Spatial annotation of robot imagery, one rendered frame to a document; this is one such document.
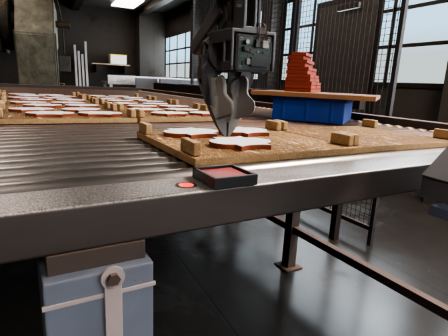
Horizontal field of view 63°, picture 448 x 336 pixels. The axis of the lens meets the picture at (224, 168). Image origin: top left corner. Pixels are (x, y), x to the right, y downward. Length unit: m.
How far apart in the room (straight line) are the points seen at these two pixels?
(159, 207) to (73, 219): 0.11
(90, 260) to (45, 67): 7.08
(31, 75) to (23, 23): 0.89
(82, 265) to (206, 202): 0.18
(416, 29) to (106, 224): 4.17
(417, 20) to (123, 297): 4.20
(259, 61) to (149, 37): 11.26
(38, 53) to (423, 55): 6.05
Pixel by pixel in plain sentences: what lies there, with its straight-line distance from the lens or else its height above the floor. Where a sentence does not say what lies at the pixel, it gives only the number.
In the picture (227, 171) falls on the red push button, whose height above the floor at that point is 0.93.
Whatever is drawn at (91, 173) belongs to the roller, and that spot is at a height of 0.92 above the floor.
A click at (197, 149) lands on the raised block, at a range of 0.65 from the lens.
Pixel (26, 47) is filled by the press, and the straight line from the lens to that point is 7.55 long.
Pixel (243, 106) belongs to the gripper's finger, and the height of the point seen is 1.03.
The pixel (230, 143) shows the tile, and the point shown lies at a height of 0.95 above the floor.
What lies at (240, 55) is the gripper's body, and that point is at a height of 1.10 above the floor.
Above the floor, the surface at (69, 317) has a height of 0.78.
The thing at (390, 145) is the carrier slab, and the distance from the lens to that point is 0.98.
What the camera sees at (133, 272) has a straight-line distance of 0.51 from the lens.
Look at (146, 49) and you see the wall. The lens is 11.69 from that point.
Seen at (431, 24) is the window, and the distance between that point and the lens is 4.36.
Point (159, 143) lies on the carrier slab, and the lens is 0.80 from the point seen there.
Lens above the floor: 1.07
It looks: 13 degrees down
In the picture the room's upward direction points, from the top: 3 degrees clockwise
